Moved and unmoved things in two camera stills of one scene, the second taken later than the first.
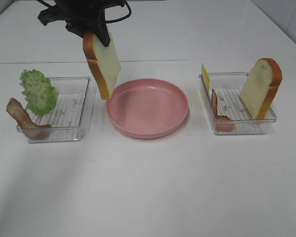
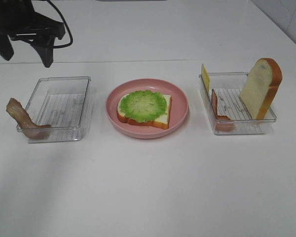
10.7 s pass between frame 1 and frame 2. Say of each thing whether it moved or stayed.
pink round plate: stayed
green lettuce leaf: moved
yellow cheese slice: stayed
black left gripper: moved
